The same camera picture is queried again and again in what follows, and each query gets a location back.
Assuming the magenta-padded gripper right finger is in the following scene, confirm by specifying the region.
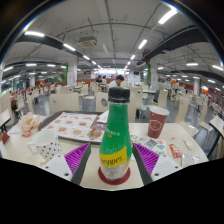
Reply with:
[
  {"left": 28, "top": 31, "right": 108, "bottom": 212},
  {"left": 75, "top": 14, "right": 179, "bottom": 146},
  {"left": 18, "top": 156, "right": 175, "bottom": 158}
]
[{"left": 131, "top": 142, "right": 183, "bottom": 186}]

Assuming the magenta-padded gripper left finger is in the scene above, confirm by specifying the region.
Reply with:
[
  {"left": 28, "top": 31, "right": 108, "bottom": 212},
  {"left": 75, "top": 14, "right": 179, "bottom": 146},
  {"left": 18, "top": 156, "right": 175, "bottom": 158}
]
[{"left": 42, "top": 142, "right": 93, "bottom": 186}]

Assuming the green drink bottle black cap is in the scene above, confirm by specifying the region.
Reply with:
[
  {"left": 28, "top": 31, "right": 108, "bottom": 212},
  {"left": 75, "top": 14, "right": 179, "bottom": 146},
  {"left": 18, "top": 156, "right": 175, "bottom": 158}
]
[{"left": 98, "top": 86, "right": 133, "bottom": 183}]

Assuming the colourful sticker sheet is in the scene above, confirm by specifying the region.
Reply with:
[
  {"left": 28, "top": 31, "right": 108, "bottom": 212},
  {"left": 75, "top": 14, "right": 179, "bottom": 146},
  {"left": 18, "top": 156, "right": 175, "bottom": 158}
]
[{"left": 129, "top": 133, "right": 168, "bottom": 155}]

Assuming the white polka-dot mug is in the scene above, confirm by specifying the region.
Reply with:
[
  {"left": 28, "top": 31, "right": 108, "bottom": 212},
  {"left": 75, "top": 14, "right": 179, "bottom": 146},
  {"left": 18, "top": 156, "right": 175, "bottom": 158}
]
[{"left": 27, "top": 129, "right": 63, "bottom": 161}]

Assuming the printed paper tray liner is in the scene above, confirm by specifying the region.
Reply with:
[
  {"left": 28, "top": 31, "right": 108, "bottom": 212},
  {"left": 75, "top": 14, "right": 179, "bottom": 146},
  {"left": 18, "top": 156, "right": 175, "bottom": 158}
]
[{"left": 42, "top": 112, "right": 106, "bottom": 143}]

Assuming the red paper cup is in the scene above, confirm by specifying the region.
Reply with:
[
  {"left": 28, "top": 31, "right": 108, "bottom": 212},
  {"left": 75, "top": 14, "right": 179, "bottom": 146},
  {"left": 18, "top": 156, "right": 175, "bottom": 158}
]
[{"left": 147, "top": 105, "right": 170, "bottom": 139}]

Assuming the clear plastic wrapper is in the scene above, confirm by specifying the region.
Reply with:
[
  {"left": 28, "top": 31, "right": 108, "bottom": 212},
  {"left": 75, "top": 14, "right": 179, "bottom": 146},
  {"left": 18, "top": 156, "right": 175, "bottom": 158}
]
[{"left": 181, "top": 152, "right": 201, "bottom": 168}]

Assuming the crumpled white tissue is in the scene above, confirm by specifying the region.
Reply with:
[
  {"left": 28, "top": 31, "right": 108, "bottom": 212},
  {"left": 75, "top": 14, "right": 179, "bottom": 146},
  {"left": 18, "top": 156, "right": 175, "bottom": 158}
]
[{"left": 183, "top": 138, "right": 194, "bottom": 150}]

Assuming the white paper napkin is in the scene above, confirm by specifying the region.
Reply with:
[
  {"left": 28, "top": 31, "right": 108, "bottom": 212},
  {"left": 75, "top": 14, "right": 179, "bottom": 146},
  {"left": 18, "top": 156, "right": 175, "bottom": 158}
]
[{"left": 97, "top": 109, "right": 111, "bottom": 124}]

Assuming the group of beige chairs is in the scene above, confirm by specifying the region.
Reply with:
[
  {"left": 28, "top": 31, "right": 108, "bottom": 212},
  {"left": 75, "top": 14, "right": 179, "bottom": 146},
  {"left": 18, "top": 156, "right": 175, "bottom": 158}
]
[{"left": 0, "top": 81, "right": 218, "bottom": 134}]

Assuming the clear bag with food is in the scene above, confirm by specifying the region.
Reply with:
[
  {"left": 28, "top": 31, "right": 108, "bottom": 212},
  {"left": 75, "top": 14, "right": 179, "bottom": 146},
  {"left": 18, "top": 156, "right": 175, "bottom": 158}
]
[{"left": 17, "top": 111, "right": 42, "bottom": 138}]

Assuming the red paper booklet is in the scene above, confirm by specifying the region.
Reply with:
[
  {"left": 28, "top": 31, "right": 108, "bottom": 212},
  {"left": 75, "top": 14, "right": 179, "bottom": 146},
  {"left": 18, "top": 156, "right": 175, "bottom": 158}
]
[{"left": 1, "top": 131, "right": 11, "bottom": 145}]

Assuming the beige table with dark edge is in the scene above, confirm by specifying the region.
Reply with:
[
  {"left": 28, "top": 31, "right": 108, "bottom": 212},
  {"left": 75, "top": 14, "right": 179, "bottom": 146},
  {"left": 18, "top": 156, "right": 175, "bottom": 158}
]
[
  {"left": 0, "top": 108, "right": 12, "bottom": 133},
  {"left": 208, "top": 114, "right": 224, "bottom": 159}
]

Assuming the ceiling air conditioner unit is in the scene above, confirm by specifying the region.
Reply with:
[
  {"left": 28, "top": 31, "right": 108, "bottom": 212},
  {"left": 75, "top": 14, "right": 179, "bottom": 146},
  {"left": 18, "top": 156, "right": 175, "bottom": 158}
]
[{"left": 77, "top": 35, "right": 98, "bottom": 48}]

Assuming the group of ceiling lights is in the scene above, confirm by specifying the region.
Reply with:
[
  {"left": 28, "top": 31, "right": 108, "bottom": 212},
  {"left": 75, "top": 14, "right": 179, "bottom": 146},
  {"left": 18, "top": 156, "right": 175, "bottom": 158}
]
[{"left": 2, "top": 8, "right": 224, "bottom": 84}]

